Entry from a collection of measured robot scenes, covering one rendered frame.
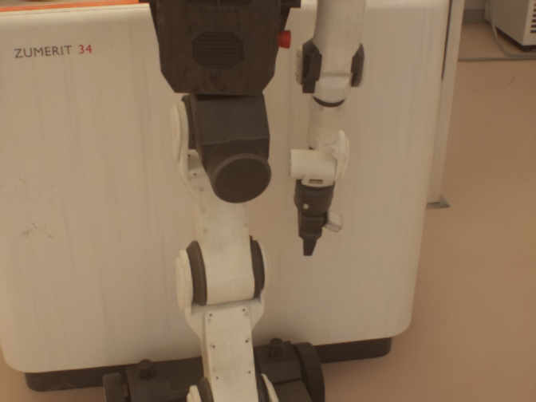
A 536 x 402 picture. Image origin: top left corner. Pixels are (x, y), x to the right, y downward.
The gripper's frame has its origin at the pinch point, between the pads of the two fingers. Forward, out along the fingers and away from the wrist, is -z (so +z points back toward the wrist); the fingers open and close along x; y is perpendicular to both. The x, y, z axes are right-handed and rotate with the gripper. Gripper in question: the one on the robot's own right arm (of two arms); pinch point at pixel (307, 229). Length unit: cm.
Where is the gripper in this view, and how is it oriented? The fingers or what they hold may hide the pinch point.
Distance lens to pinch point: 191.1
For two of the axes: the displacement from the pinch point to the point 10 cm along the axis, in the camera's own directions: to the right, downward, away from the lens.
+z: 0.5, -6.4, -7.7
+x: 0.0, -7.7, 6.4
